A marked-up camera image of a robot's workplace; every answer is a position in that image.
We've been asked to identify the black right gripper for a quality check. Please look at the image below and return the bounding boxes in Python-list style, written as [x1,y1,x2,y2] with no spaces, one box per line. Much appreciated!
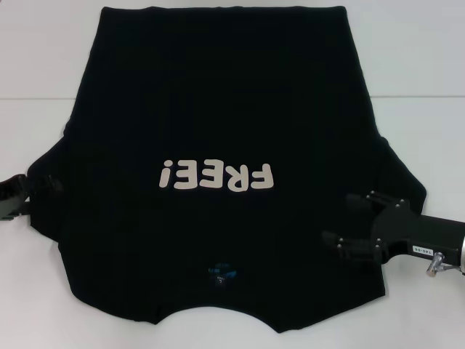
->
[321,190,465,265]

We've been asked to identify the black shirt with FREE print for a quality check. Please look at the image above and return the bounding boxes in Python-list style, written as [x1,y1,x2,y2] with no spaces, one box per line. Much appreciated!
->
[28,5,428,326]

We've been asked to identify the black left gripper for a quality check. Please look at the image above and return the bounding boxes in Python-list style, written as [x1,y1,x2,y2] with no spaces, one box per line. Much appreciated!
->
[0,174,64,221]

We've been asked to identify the right arm cable with plug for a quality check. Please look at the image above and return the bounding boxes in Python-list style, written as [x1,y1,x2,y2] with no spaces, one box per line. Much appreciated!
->
[426,252,465,278]

